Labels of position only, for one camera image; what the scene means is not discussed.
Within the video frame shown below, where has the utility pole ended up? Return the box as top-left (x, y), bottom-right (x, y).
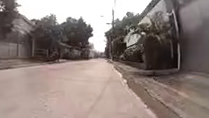
top-left (104, 7), bottom-right (116, 61)

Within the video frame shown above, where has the grey concrete road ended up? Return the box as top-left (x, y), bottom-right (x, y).
top-left (0, 54), bottom-right (163, 118)

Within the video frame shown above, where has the building with climbing plants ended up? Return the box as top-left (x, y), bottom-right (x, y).
top-left (120, 0), bottom-right (183, 72)

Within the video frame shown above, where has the group of trees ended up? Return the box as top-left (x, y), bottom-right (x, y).
top-left (28, 12), bottom-right (95, 61)

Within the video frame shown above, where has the dark roadside gutter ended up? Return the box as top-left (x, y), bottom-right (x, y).
top-left (106, 60), bottom-right (193, 118)

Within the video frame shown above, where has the grey kerb strip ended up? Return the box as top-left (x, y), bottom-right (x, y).
top-left (0, 56), bottom-right (68, 74)

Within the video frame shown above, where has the grey concrete pavement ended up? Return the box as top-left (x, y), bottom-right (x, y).
top-left (107, 59), bottom-right (209, 118)

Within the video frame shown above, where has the pale fence wall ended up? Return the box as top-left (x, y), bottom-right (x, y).
top-left (0, 38), bottom-right (49, 60)

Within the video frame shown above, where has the grey wall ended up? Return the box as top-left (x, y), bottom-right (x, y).
top-left (174, 0), bottom-right (209, 75)

